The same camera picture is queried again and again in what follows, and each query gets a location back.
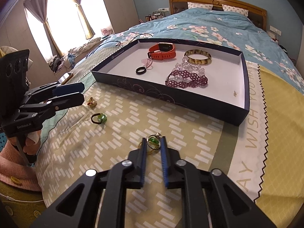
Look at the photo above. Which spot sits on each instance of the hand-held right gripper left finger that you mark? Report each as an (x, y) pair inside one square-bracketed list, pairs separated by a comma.
[(143, 161)]

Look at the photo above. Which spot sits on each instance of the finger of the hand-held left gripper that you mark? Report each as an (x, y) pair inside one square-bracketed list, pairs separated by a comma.
[(68, 99), (65, 89)]

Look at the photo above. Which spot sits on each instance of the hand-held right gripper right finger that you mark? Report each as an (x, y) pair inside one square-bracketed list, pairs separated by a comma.
[(165, 163)]

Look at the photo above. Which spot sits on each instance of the yellow duck charm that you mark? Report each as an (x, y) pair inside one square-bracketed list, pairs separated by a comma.
[(92, 102)]

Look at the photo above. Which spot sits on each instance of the dark blue cardboard box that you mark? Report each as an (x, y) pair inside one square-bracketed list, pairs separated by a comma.
[(220, 76)]

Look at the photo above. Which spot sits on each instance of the orange smartwatch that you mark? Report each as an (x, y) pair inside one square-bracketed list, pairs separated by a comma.
[(163, 54)]

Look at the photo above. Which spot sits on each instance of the tortoiseshell bangle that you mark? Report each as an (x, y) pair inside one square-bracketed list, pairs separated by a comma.
[(197, 63)]

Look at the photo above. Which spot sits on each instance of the person's left hand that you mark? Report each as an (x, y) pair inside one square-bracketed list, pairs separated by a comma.
[(30, 144)]

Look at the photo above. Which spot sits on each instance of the smartphone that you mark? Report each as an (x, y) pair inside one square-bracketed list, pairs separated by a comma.
[(65, 77)]

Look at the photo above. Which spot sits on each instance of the patchwork patterned blanket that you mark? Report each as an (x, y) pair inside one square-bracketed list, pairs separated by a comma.
[(190, 135)]

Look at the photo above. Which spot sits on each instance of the light clothes heap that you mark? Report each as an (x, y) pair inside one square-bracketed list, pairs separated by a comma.
[(85, 45)]

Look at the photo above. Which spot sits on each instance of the pink desk fan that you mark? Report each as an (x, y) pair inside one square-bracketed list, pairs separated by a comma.
[(105, 31)]

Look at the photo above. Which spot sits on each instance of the yellow grey curtain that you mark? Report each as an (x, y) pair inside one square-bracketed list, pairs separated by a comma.
[(80, 11)]

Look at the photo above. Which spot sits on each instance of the beige wardrobe beside window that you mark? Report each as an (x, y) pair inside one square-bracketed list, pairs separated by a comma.
[(116, 4)]

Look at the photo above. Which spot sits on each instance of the cluster of toiletry bottles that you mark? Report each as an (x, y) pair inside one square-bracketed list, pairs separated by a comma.
[(154, 15)]

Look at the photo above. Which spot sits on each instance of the person's yellow clothing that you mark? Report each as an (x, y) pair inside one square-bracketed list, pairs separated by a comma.
[(21, 206)]

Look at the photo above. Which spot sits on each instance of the bed with blue floral duvet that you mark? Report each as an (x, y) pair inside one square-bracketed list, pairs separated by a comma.
[(190, 26)]

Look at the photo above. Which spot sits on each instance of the white dotted pillow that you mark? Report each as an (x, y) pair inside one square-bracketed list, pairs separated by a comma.
[(235, 10), (199, 6)]

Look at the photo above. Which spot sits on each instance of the wooden headboard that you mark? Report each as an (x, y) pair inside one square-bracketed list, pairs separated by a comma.
[(256, 11)]

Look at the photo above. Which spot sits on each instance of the wall socket beside wardrobe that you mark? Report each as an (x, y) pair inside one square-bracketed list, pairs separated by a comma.
[(274, 30)]

